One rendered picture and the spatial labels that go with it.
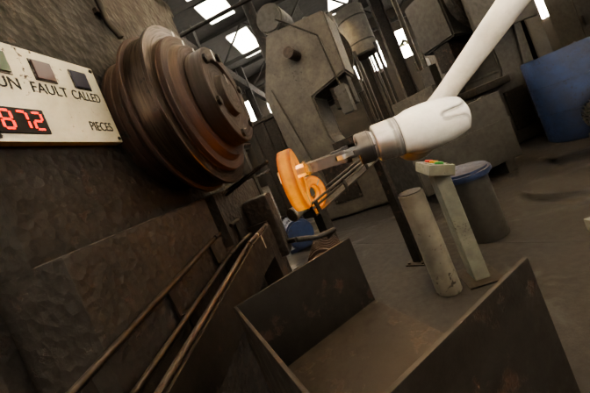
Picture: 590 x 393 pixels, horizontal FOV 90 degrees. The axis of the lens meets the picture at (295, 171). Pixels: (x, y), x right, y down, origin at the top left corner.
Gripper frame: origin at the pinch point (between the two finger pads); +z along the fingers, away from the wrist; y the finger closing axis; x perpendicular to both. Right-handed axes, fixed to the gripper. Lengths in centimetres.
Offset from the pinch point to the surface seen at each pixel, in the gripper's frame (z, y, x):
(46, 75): 33, -22, 33
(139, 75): 23.0, -9.8, 32.2
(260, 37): 92, 800, 365
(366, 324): -7.7, -29.2, -23.2
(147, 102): 23.0, -10.6, 25.8
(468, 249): -54, 75, -65
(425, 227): -38, 70, -48
